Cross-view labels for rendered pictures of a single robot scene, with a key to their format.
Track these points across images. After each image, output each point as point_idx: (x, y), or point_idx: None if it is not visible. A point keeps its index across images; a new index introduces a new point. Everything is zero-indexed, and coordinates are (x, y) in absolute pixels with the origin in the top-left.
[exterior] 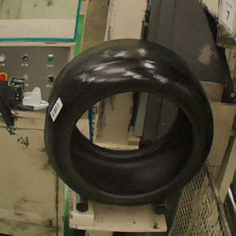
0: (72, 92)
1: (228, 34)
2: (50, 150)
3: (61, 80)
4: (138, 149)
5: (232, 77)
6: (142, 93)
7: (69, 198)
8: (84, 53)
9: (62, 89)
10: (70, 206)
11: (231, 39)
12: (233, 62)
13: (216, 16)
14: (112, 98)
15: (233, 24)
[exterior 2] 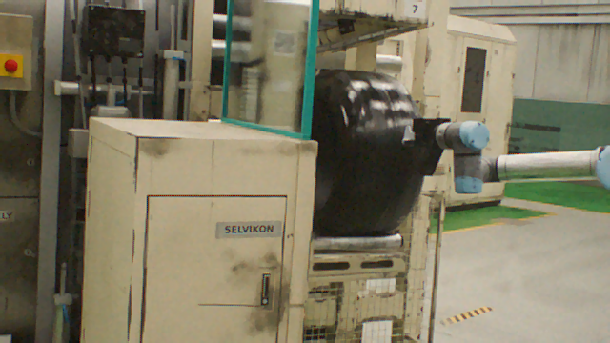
0: (418, 110)
1: (415, 23)
2: (422, 178)
3: (395, 113)
4: None
5: (206, 118)
6: None
7: (378, 257)
8: (369, 88)
9: (415, 113)
10: (393, 254)
11: (322, 46)
12: (203, 100)
13: (389, 16)
14: None
15: (427, 12)
